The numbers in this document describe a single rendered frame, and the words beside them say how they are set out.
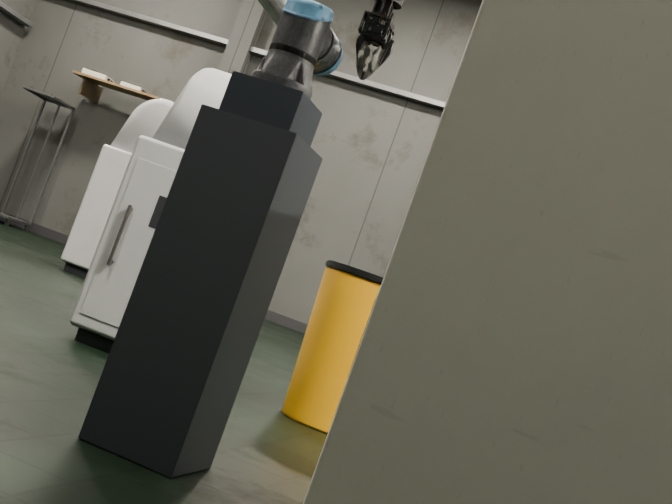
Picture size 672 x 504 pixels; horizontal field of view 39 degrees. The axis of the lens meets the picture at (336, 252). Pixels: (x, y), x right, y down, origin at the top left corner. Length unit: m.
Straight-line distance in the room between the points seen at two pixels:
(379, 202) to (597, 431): 10.43
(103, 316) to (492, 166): 2.81
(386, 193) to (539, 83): 10.38
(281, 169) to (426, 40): 9.82
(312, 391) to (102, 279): 0.91
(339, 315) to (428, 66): 8.34
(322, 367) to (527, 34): 2.67
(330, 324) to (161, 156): 0.92
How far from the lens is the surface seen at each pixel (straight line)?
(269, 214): 2.08
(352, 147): 11.61
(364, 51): 2.39
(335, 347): 3.59
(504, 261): 1.01
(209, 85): 3.89
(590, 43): 1.06
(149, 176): 3.70
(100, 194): 7.50
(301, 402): 3.65
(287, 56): 2.21
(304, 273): 11.47
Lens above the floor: 0.48
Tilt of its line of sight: 3 degrees up
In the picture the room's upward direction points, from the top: 20 degrees clockwise
